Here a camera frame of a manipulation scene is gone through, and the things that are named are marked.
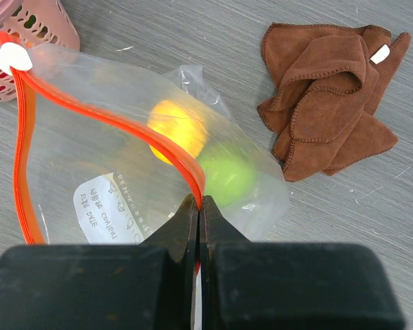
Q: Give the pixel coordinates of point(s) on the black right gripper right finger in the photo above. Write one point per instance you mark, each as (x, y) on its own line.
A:
(254, 285)

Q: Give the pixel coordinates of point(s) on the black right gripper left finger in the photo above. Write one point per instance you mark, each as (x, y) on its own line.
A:
(146, 286)

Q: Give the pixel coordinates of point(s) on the light green apple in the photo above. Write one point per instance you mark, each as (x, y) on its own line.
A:
(230, 173)

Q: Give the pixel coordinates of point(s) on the clear zip top bag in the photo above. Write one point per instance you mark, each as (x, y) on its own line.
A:
(88, 169)

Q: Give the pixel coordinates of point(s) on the orange yellow fruit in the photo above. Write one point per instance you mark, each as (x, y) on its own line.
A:
(176, 123)

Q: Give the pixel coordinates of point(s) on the brown cloth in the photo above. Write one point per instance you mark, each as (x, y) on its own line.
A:
(330, 81)

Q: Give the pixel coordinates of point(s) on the pink plastic basket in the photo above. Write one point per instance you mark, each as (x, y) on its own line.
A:
(35, 22)

